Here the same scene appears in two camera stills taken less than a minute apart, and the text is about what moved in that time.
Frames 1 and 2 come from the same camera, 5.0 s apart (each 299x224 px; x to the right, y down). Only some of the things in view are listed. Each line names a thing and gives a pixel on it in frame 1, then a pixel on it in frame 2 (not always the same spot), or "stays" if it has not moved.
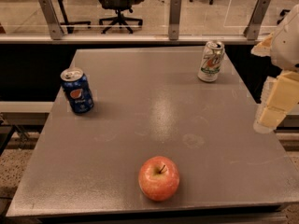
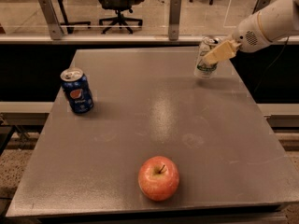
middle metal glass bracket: (175, 13) stays
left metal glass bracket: (54, 24) stays
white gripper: (289, 44) -> (248, 38)
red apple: (159, 177) stays
